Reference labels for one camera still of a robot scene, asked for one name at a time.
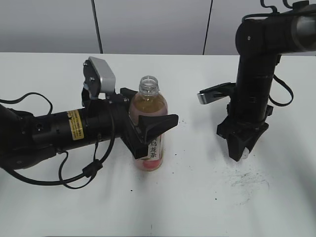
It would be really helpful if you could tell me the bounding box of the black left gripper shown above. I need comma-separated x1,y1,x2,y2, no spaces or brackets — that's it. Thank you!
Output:
80,87,179,159

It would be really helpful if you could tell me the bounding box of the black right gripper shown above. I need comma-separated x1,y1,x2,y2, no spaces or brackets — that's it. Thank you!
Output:
216,116,269,161

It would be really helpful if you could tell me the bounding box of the white bottle cap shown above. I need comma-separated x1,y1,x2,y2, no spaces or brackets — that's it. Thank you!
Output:
241,147,249,159

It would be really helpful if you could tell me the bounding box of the peach oolong tea bottle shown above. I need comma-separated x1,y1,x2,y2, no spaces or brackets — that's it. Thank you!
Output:
129,75,169,172

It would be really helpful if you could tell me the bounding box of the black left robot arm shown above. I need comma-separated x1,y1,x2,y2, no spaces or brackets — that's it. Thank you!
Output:
0,88,178,170

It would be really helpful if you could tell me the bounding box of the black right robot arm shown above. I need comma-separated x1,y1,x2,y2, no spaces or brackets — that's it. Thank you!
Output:
214,1,316,161

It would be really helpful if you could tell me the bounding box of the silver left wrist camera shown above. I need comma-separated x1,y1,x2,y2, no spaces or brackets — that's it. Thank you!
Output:
83,56,116,100

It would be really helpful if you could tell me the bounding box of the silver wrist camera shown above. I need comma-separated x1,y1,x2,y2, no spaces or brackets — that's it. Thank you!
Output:
83,56,116,100
197,82,236,105

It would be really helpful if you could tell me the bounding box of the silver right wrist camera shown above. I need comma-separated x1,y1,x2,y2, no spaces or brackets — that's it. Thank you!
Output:
197,82,236,105

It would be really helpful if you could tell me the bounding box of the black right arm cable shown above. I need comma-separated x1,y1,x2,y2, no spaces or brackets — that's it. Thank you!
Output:
268,74,294,107

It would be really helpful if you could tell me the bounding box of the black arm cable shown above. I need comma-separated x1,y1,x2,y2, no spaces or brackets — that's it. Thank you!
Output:
268,74,294,107
0,92,115,190

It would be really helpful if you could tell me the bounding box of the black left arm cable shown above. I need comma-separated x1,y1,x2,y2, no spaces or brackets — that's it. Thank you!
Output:
0,92,115,190

